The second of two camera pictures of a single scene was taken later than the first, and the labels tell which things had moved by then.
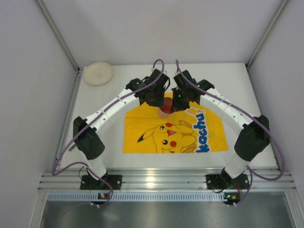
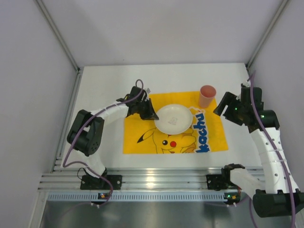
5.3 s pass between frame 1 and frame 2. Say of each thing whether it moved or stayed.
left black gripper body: moved
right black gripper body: moved
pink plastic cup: moved
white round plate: moved
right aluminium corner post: stayed
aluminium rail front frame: stayed
